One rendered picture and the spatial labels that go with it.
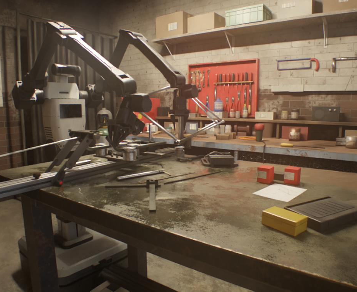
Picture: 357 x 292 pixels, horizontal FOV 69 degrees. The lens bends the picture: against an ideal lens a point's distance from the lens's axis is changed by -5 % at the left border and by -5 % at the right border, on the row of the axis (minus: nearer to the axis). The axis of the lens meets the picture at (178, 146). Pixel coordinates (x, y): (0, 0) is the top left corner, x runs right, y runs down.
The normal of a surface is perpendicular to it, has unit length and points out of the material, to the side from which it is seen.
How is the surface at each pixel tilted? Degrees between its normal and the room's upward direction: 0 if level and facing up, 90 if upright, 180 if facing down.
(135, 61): 90
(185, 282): 0
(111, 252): 45
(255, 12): 90
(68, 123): 90
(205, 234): 0
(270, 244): 0
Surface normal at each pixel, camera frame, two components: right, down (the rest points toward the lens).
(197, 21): -0.60, 0.13
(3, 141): 0.83, 0.08
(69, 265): 0.00, -0.99
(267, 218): -0.80, 0.08
